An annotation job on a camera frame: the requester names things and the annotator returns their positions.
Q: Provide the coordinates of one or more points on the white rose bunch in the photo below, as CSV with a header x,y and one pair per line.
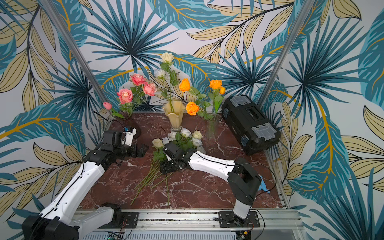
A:
x,y
186,140

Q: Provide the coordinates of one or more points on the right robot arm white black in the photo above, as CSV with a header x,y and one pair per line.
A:
x,y
242,178

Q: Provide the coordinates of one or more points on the aluminium front rail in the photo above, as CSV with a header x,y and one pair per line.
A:
x,y
178,220

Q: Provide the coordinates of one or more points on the clear glass vase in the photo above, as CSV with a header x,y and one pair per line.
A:
x,y
212,126

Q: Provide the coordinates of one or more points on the cream yellow fluted vase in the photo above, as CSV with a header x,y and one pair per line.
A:
x,y
175,115

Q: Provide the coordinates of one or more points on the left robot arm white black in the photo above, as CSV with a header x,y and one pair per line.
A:
x,y
55,222

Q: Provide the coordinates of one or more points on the dark purple glass vase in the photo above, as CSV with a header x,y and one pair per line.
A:
x,y
129,122

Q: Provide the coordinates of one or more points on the black plastic toolbox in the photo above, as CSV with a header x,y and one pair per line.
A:
x,y
251,128

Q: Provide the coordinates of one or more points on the blue plastic tool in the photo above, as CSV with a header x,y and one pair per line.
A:
x,y
263,188

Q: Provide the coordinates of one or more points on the pink tulip bud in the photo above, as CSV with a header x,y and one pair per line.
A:
x,y
109,107

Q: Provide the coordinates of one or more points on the cream white rose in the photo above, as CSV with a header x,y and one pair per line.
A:
x,y
168,61

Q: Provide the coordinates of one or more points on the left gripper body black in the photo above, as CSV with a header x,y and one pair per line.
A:
x,y
131,151

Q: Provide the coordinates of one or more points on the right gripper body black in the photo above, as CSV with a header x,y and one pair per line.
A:
x,y
167,166

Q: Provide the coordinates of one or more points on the orange rose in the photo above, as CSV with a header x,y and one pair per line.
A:
x,y
214,85
192,93
193,109

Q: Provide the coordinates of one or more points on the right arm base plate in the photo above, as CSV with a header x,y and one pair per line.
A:
x,y
230,220

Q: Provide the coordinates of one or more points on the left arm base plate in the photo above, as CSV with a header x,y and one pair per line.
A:
x,y
123,220

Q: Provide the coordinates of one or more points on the pink rose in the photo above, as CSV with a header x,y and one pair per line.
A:
x,y
126,101
147,89
139,82

